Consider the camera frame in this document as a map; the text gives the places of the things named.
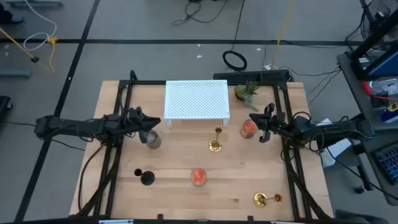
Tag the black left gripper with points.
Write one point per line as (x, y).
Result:
(136, 121)

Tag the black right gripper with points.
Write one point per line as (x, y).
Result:
(272, 124)

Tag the orange glass candle jar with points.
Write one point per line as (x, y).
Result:
(199, 176)
(247, 128)

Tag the grey glass candle jar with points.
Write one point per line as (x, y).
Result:
(154, 140)

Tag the gold candlestick holder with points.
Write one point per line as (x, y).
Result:
(215, 145)
(259, 199)

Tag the black candlestick holder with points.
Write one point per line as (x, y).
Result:
(147, 178)

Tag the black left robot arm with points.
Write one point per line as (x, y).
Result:
(77, 126)

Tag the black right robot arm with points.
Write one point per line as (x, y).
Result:
(326, 129)

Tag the small potted succulent plant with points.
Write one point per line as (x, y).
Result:
(241, 91)

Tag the white perforated shelf riser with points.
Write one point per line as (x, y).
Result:
(196, 99)

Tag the white power strip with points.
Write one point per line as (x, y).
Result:
(268, 67)

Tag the grey equipment cart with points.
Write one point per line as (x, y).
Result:
(351, 81)

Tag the black caster wheel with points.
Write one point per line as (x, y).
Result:
(359, 189)

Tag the blue and yellow spray can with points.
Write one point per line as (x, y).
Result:
(388, 113)

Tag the black keyboard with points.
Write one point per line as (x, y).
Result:
(388, 161)

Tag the black metal beam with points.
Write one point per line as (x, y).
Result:
(373, 39)

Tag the blue screen monitor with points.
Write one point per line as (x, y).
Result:
(388, 65)

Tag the grey metal furniture base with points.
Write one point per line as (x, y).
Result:
(34, 3)
(15, 74)

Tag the black equipment base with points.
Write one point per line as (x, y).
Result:
(4, 107)

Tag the person's foot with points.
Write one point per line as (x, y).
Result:
(11, 15)

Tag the black aluminium table frame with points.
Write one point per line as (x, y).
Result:
(143, 82)

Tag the silver metal bracket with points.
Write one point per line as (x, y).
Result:
(283, 222)
(115, 221)

